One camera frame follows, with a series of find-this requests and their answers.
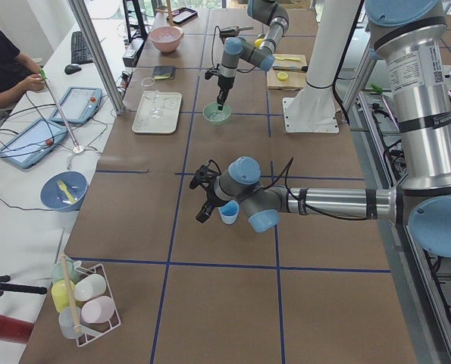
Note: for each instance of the steel ice scoop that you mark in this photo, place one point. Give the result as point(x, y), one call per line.
point(233, 30)

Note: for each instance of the clear wine glass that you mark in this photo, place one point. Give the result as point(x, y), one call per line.
point(152, 97)

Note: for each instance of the pink cup in rack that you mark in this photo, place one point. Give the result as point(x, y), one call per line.
point(98, 310)

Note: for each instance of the red cylinder bottle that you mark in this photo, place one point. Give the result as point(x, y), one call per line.
point(15, 330)

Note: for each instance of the aluminium frame post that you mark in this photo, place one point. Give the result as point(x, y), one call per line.
point(84, 21)

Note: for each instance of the pink bowl with ice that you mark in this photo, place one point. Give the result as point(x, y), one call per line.
point(166, 39)

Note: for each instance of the person in black shirt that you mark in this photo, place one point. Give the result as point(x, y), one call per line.
point(18, 73)

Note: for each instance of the white cup in rack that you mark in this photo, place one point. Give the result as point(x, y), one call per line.
point(90, 287)

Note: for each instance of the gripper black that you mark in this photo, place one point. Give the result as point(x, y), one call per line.
point(211, 196)
point(223, 82)

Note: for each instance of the ice cubes in green bowl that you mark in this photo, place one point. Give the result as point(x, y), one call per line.
point(217, 117)

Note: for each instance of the black computer mouse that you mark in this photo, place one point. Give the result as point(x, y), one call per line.
point(72, 69)

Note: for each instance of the yellow plastic knife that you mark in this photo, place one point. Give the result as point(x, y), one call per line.
point(281, 58)

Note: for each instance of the white wire cup rack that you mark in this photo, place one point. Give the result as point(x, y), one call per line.
point(70, 321)

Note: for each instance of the grey folded cloth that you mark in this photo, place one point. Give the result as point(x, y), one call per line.
point(163, 72)

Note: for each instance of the white bear tray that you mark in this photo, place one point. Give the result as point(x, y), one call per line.
point(167, 124)

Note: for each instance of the green bowl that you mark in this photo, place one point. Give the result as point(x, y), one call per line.
point(214, 107)

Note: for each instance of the blue teach pendant tablet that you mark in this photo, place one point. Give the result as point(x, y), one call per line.
point(33, 143)

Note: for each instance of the yellow cup in rack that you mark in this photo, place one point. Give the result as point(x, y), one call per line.
point(59, 295)

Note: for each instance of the wooden cutting board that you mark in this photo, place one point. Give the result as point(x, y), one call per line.
point(288, 72)

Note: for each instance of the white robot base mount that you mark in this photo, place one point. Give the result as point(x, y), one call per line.
point(313, 109)

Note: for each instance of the whole yellow lemon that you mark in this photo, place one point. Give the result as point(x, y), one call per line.
point(258, 42)

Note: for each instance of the black keyboard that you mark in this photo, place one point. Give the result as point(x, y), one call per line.
point(79, 50)

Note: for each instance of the light blue plastic cup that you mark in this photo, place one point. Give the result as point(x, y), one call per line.
point(229, 212)

